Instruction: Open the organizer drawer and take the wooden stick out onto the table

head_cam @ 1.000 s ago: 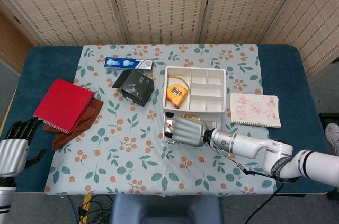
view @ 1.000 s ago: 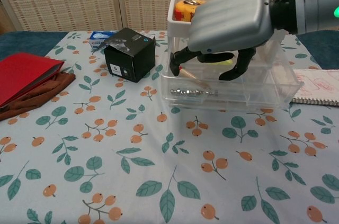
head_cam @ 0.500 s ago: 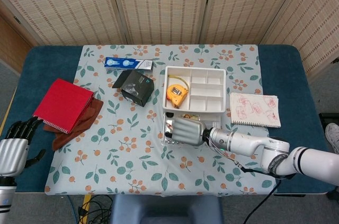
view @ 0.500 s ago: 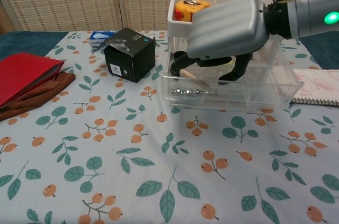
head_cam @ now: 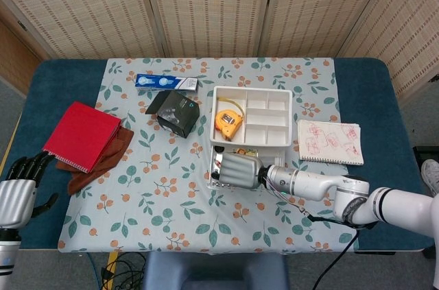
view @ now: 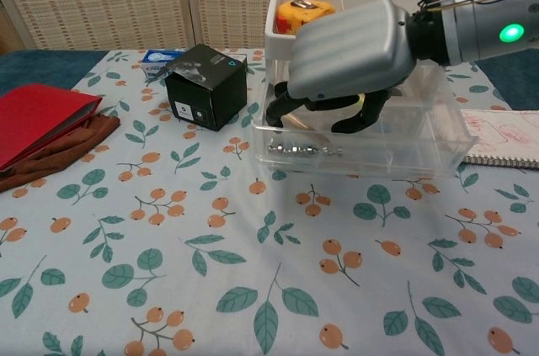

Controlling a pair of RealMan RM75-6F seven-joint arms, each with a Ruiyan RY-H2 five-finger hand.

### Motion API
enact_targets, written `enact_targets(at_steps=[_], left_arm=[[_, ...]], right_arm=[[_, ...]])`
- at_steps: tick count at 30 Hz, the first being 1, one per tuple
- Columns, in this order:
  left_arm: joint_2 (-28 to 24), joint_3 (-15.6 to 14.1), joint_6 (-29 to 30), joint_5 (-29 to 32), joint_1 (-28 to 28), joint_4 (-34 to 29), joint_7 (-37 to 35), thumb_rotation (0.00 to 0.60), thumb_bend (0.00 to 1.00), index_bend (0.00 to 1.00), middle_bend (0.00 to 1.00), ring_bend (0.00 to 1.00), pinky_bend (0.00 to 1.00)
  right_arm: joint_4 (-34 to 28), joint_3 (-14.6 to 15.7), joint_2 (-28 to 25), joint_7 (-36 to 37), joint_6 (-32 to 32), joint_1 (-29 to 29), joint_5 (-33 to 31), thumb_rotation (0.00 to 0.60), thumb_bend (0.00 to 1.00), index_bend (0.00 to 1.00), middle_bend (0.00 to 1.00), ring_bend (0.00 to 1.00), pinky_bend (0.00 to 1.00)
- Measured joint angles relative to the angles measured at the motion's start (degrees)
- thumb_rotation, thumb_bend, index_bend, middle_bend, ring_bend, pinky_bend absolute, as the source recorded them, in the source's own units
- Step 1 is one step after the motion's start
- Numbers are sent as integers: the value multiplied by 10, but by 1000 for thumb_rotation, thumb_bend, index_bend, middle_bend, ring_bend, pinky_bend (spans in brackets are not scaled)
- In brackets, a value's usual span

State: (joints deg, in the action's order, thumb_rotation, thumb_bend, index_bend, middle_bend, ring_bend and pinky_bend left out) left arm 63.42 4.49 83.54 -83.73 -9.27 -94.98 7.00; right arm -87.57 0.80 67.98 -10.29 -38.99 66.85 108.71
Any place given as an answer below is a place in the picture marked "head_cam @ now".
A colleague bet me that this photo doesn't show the blue white toothpaste box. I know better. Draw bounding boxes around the blue white toothpaste box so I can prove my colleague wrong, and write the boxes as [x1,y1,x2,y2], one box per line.
[134,73,200,94]

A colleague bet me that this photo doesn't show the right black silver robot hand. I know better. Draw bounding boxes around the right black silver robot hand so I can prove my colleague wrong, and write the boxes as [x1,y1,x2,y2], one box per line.
[211,152,267,190]

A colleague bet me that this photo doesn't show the black floor cables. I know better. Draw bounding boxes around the black floor cables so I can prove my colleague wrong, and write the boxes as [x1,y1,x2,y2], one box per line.
[101,251,148,290]

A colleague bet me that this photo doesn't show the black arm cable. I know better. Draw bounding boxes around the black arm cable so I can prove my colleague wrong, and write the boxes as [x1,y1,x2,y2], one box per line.
[298,206,377,290]

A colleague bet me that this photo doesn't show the blue padded chair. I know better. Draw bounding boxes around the blue padded chair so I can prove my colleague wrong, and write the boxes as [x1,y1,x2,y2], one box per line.
[142,251,289,290]

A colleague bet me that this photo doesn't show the black cube cardboard box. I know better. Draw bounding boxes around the black cube cardboard box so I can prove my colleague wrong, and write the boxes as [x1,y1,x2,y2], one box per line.
[145,90,201,139]

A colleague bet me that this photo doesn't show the wooden door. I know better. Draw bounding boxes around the wooden door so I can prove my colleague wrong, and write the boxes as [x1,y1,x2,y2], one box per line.
[0,19,42,95]

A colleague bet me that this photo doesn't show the white shoe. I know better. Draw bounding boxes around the white shoe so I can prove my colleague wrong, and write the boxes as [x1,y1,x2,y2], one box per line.
[420,159,439,197]

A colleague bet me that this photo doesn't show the red spiral notebook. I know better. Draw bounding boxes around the red spiral notebook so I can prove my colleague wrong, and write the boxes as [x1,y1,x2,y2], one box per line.
[42,101,123,174]

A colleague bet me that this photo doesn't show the sketch pad with red drawings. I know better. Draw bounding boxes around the sketch pad with red drawings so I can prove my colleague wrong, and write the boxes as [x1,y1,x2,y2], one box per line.
[296,119,365,167]

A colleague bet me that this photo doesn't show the yellow tape measure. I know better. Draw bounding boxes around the yellow tape measure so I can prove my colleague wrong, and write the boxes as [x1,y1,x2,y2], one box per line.
[214,97,247,140]

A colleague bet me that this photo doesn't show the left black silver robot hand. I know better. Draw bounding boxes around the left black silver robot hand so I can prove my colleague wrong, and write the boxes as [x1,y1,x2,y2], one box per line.
[0,152,60,229]

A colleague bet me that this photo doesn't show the woven folding screen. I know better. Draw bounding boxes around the woven folding screen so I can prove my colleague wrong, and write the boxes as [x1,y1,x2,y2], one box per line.
[0,0,439,106]

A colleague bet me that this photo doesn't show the floral fruit print tablecloth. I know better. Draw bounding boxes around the floral fruit print tablecloth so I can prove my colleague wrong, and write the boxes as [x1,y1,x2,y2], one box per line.
[57,57,359,255]

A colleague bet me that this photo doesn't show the white drawer organizer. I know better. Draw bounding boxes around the white drawer organizer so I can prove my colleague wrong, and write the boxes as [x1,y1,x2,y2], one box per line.
[208,86,294,167]

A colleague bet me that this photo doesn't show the black floor stand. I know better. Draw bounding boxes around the black floor stand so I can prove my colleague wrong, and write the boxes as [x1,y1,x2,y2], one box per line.
[413,145,439,167]

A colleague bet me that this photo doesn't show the brown cloth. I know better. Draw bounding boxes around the brown cloth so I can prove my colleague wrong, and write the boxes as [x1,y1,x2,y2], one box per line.
[56,127,135,196]

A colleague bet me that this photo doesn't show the blue floor cable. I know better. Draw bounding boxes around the blue floor cable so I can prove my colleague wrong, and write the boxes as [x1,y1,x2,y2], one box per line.
[87,252,104,290]

